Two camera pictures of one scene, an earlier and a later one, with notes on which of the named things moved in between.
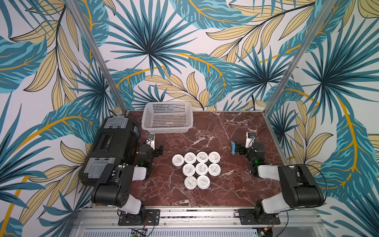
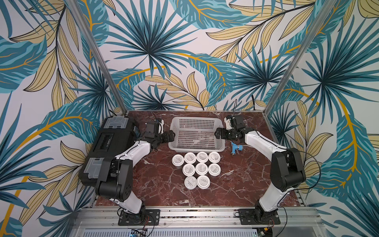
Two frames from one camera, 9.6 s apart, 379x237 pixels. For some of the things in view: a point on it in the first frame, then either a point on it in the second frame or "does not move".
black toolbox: [116, 142] does not move
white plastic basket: [168, 117] to [193, 134]
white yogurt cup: [190, 182] does not move
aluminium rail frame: [195, 222] does not move
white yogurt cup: [177, 160] does not move
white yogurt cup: [214, 157] does not move
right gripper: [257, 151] to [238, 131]
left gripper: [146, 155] to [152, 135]
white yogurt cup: [203, 182] does not move
